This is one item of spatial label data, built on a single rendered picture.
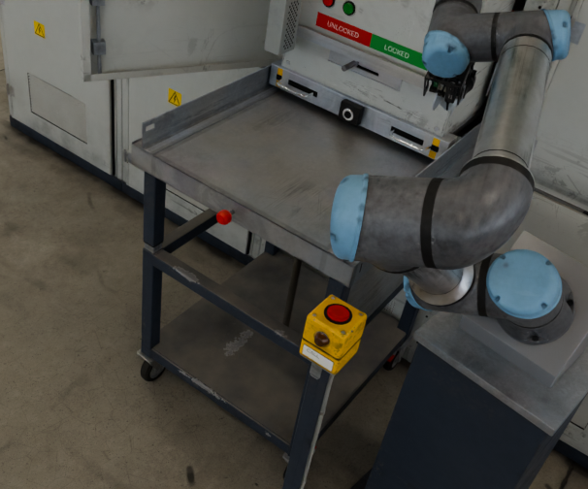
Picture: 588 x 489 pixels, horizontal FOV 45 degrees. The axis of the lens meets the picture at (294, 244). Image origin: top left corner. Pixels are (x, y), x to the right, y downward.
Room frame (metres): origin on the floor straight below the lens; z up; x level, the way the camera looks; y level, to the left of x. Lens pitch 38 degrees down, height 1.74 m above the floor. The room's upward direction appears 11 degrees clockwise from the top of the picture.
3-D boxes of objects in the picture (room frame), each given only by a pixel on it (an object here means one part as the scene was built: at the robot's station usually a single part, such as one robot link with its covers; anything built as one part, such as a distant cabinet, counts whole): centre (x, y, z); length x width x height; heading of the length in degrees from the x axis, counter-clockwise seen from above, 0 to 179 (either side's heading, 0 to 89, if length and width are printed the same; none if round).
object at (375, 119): (1.69, -0.10, 0.90); 0.54 x 0.05 x 0.06; 61
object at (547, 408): (1.09, -0.50, 0.74); 0.32 x 0.32 x 0.02; 54
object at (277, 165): (1.55, -0.02, 0.82); 0.68 x 0.62 x 0.06; 151
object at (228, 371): (1.55, -0.02, 0.46); 0.64 x 0.58 x 0.66; 151
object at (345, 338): (0.90, -0.10, 0.85); 0.08 x 0.08 x 0.10; 61
